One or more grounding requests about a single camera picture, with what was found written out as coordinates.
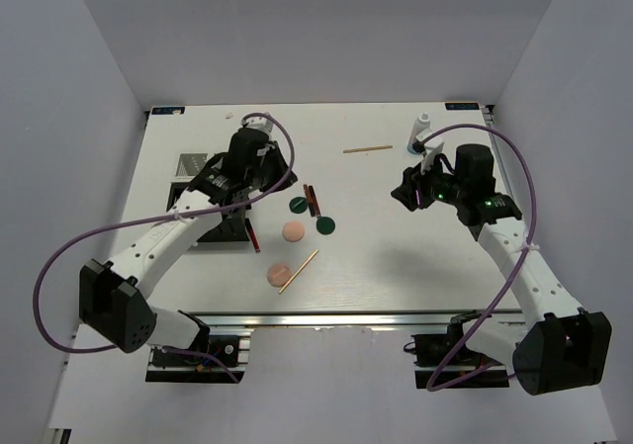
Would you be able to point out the right blue table label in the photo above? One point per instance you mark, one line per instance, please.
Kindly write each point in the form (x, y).
(462, 106)

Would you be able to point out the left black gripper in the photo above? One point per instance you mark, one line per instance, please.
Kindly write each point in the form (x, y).
(285, 177)

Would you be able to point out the green round compact left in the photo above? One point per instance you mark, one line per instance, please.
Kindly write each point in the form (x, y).
(298, 205)

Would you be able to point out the black mesh organizer box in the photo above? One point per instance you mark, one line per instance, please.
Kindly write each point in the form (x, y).
(228, 234)

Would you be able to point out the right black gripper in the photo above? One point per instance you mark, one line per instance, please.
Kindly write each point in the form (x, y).
(412, 180)

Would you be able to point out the brown black makeup pencil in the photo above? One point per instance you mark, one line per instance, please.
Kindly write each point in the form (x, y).
(314, 201)

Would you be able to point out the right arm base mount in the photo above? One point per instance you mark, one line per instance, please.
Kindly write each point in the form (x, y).
(428, 349)

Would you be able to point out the blue table label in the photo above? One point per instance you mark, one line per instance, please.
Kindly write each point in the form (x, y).
(462, 106)
(167, 111)

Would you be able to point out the white mesh organizer box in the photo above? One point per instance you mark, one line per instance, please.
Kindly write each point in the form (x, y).
(190, 165)

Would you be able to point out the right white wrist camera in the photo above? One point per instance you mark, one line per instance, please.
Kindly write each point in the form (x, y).
(428, 145)

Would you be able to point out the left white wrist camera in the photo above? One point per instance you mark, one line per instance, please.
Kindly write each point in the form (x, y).
(258, 123)

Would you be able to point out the green round compact right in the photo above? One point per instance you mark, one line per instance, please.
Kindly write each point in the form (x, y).
(325, 225)

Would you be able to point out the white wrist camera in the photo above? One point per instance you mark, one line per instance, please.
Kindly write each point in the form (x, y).
(258, 123)
(428, 145)

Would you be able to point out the left blue table label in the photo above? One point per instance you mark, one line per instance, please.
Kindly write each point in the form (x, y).
(167, 111)

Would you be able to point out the pink round puff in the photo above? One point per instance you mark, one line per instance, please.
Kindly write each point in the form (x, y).
(278, 275)
(293, 231)

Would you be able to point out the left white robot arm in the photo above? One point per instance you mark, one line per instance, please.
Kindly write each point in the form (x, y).
(113, 296)

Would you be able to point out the wooden stick near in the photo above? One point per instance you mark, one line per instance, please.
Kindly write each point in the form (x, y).
(298, 271)

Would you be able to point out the dark red makeup pencil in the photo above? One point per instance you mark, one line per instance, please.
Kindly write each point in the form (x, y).
(252, 235)

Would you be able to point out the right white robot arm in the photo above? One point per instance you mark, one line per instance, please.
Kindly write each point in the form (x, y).
(564, 346)

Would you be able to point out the white pink blue bottle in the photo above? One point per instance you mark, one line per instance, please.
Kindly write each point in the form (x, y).
(420, 126)

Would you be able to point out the pink round puff lower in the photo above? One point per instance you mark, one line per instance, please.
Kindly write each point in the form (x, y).
(278, 275)

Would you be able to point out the red black makeup pencil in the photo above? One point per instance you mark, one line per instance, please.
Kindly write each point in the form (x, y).
(309, 200)

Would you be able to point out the wooden stick far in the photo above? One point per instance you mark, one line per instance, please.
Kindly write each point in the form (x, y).
(367, 149)

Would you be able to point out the pink round puff upper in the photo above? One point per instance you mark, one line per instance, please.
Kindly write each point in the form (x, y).
(293, 231)

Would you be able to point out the green round compact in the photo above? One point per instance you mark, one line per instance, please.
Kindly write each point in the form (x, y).
(298, 205)
(325, 225)

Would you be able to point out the wooden stick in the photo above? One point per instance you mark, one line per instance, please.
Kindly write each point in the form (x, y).
(298, 271)
(367, 149)

